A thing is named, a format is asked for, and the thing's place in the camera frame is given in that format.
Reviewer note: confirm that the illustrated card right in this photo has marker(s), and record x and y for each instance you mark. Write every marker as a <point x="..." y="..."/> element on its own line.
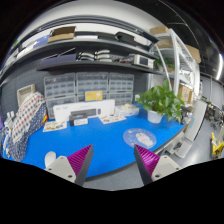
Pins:
<point x="111" y="119"/>

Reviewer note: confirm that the yellow card sign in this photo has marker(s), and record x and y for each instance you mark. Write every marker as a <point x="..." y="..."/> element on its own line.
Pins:
<point x="94" y="95"/>

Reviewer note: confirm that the illustrated card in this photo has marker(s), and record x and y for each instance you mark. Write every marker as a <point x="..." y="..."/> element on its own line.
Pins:
<point x="54" y="126"/>
<point x="111" y="119"/>

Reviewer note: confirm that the yellow machine on floor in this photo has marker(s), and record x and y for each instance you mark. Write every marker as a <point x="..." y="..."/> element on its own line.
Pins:
<point x="217" y="144"/>

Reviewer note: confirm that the cardboard box top shelf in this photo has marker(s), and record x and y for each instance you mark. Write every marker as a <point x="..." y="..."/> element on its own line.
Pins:
<point x="62" y="33"/>

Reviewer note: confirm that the illustrated card left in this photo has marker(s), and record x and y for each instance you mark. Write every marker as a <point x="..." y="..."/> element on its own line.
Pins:
<point x="54" y="126"/>

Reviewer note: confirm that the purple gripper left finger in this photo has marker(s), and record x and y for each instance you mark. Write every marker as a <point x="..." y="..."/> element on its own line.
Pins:
<point x="73" y="168"/>

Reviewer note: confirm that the cardboard box on rack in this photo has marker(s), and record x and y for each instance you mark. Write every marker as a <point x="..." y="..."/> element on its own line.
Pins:
<point x="185" y="93"/>

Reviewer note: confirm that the white electronic device on shelf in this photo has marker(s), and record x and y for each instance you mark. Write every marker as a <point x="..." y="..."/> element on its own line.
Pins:
<point x="143" y="61"/>

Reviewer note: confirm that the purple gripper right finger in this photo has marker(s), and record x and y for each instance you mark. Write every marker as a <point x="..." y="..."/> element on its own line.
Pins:
<point x="153" y="167"/>

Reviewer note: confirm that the small black product box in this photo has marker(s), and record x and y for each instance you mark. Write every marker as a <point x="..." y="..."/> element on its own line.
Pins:
<point x="77" y="120"/>

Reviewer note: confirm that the long white keyboard box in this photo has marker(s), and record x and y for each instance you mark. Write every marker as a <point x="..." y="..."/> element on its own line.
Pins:
<point x="93" y="109"/>

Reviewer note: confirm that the clear plastic box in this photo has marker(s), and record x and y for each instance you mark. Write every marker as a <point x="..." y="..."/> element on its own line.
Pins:
<point x="126" y="110"/>

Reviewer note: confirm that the grey drawer organizer cabinets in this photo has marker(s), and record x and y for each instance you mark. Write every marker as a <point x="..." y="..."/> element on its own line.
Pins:
<point x="70" y="88"/>

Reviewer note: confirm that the white framed panel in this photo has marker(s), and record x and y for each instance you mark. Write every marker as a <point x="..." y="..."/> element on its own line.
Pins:
<point x="24" y="92"/>

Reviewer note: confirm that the patterned fabric bag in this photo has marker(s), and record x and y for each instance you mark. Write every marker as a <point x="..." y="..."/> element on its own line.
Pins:
<point x="30" y="117"/>

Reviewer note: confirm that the round blue mouse pad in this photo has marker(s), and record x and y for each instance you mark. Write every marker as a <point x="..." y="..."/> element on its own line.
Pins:
<point x="139" y="136"/>

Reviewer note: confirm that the green potted plant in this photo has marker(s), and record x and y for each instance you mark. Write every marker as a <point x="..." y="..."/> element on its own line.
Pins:
<point x="161" y="101"/>

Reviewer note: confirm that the white metal rack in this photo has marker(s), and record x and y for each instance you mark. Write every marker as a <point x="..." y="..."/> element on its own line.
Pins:
<point x="186" y="68"/>

